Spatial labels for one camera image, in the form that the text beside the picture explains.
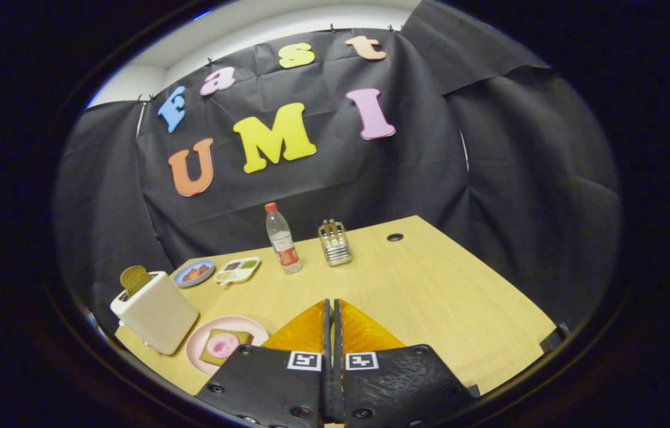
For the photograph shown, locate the white divided condiment tray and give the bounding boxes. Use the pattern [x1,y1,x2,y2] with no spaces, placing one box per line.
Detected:
[215,256,262,286]

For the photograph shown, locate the white toaster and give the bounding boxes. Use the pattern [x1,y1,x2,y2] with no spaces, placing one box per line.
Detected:
[110,271,200,356]

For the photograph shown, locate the blue plate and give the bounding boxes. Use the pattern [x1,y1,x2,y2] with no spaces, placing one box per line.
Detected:
[173,259,215,288]

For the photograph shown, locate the metal wire utensil holder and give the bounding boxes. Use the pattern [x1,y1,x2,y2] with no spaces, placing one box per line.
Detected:
[318,219,353,267]

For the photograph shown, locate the brown bread slice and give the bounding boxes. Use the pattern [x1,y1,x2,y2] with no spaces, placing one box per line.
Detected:
[119,265,154,298]

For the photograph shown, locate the pink ham slice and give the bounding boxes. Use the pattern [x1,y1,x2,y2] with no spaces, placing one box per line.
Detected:
[206,333,241,360]

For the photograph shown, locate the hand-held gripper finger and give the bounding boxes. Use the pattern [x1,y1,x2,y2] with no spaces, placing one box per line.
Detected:
[195,298,335,428]
[332,298,481,428]

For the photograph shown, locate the black backdrop cloth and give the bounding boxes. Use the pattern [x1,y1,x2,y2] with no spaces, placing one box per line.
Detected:
[52,0,624,333]

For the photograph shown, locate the toasted bread slice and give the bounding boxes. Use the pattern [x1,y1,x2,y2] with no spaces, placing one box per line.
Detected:
[199,329,254,367]

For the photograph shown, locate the pink round plate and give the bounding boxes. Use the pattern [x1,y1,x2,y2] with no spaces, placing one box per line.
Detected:
[185,315,270,376]

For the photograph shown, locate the clear plastic bottle red cap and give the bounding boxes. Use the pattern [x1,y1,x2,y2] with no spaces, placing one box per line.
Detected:
[264,202,304,275]

